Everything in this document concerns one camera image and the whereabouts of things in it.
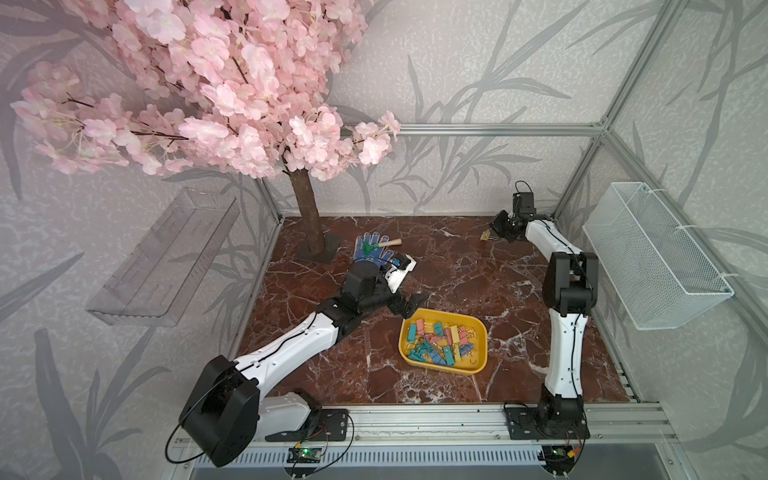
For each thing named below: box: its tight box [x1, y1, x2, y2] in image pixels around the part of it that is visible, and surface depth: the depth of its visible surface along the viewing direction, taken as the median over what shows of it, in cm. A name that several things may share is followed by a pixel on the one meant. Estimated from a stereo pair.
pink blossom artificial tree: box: [11, 0, 401, 263], surface depth 48 cm
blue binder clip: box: [460, 342, 475, 357], surface depth 86 cm
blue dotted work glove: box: [353, 231, 395, 265], surface depth 113 cm
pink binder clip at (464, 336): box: [459, 325, 469, 345], surface depth 89 cm
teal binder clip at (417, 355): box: [408, 347, 427, 363], surface depth 85 cm
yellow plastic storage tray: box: [398, 308, 489, 375], surface depth 87 cm
